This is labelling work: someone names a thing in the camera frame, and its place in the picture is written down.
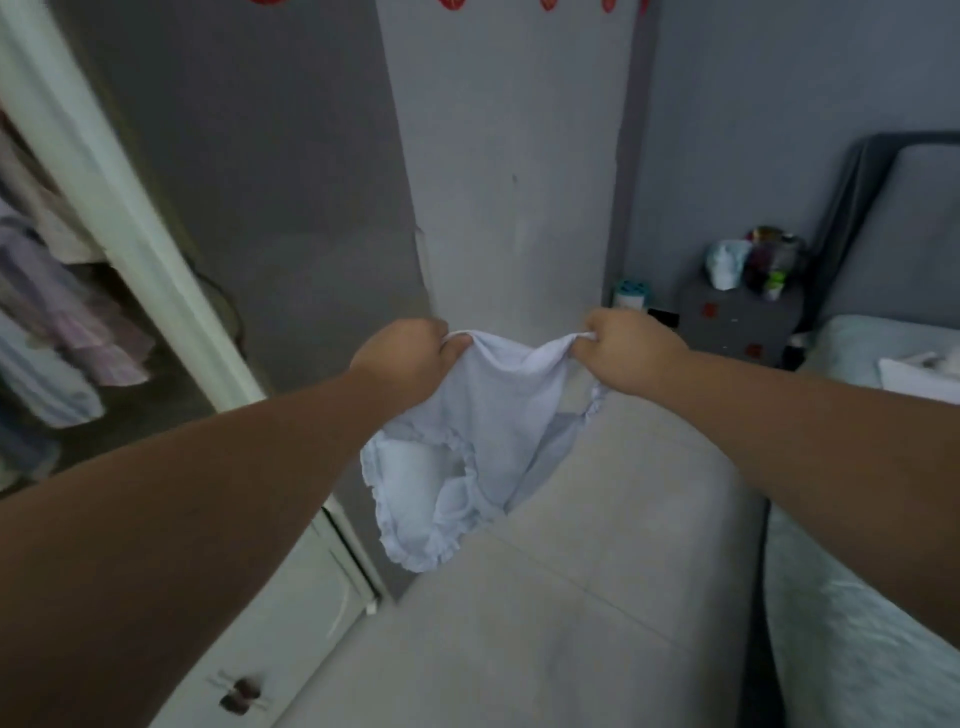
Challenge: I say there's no person's right hand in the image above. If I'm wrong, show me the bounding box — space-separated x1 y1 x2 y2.
573 307 695 399

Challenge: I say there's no dark grey nightstand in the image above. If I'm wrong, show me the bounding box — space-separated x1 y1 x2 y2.
678 281 805 369

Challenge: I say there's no white changing mat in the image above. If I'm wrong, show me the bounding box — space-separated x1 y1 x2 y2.
877 352 960 406

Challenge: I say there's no row of baby clothes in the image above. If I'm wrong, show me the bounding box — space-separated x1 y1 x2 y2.
0 112 155 481

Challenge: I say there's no person's right forearm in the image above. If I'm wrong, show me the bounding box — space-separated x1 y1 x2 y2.
644 352 960 654

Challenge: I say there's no cream arched wardrobe door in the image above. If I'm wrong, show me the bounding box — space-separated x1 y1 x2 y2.
0 0 268 414

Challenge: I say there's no bed with green quilted sheet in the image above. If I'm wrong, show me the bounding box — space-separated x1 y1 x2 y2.
761 131 960 728

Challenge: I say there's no white crumpled bag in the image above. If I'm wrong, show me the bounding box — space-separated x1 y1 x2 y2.
704 238 754 292

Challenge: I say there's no dark glass jar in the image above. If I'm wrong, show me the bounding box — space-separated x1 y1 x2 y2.
746 224 804 290

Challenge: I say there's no person's left hand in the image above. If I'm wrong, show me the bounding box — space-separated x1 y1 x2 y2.
348 317 474 410

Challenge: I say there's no grey panel wardrobe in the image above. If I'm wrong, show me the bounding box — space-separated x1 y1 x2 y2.
48 0 661 601

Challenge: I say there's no person's left forearm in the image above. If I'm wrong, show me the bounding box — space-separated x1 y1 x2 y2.
0 371 376 728

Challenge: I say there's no light blue baby garment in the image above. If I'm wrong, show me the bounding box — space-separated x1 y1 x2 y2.
359 328 610 575

